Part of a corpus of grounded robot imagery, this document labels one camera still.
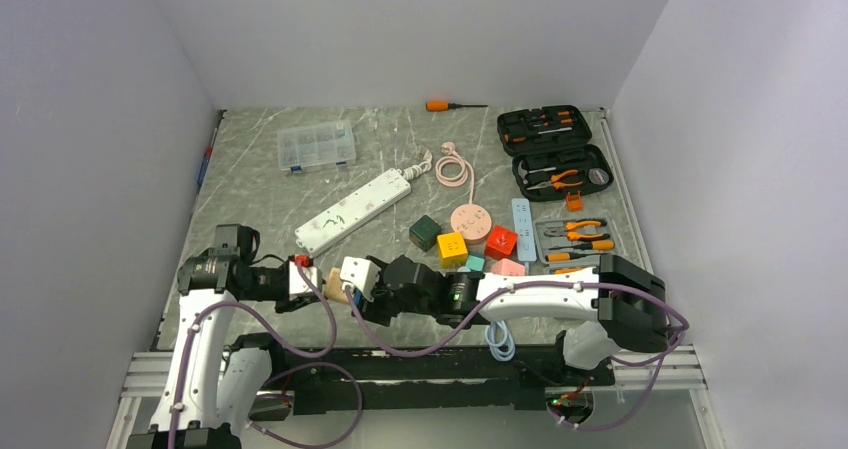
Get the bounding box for dark green cube adapter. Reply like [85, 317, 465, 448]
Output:
[408, 215, 442, 252]

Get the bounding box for white long power strip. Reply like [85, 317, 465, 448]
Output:
[294, 169, 412, 257]

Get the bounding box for pink coiled cable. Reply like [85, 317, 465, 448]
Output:
[434, 143, 480, 210]

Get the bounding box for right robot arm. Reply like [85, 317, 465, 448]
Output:
[339, 255, 690, 384]

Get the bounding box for yellow cube adapter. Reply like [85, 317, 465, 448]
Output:
[437, 232, 469, 269]

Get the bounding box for grey tool case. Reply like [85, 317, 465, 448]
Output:
[533, 218, 617, 274]

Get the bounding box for pink cube socket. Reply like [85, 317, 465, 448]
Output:
[490, 258, 527, 277]

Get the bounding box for pink round socket base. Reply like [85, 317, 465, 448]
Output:
[450, 203, 493, 245]

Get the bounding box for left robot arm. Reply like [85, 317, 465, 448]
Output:
[127, 224, 323, 448]

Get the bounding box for white plug with cord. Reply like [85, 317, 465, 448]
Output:
[402, 149, 433, 181]

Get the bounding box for red cube adapter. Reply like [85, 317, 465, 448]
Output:
[484, 225, 518, 261]

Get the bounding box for light blue power strip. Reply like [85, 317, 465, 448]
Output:
[511, 198, 537, 265]

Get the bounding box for clear screw organizer box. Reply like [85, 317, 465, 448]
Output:
[276, 119, 356, 174]

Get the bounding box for orange handled pliers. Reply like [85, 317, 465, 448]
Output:
[526, 169, 584, 191]

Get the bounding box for orange cube adapter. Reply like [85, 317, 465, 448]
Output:
[323, 267, 349, 305]

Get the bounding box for orange handled screwdriver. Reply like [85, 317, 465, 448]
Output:
[425, 100, 487, 112]

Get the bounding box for black tool case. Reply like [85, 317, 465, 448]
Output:
[496, 105, 614, 202]

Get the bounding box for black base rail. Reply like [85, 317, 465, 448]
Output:
[263, 344, 615, 415]

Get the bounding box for teal cube adapter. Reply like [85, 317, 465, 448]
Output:
[464, 252, 486, 272]

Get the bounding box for light blue cable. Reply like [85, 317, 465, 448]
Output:
[485, 320, 518, 362]

